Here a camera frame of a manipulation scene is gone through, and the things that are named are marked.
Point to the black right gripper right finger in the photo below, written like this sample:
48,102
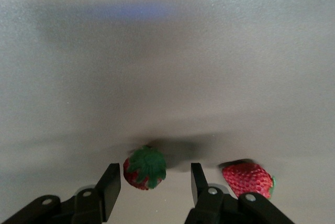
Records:
200,190

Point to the red strawberry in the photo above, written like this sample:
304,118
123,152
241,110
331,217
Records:
146,166
246,177

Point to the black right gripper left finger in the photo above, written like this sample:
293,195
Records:
110,190

